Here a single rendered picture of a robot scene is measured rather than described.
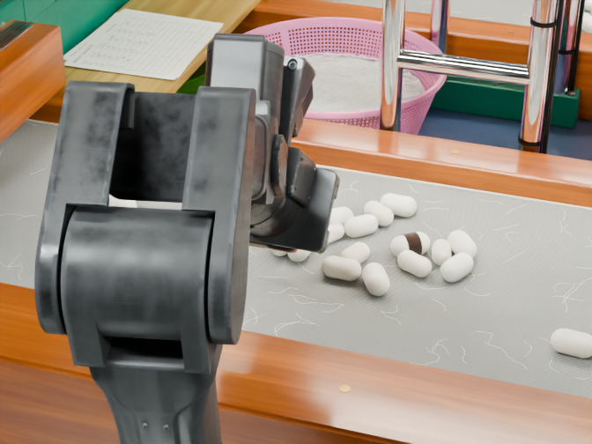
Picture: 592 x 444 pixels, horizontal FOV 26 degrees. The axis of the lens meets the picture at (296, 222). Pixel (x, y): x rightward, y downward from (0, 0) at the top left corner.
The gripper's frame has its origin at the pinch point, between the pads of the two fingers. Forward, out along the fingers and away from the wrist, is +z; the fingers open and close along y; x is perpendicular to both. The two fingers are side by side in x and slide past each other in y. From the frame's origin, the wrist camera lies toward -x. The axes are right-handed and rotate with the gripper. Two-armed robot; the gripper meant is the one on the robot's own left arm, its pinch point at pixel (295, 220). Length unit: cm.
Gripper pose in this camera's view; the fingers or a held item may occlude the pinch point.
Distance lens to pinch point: 109.2
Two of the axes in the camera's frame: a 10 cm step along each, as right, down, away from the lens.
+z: 2.4, 1.7, 9.6
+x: -2.0, 9.7, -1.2
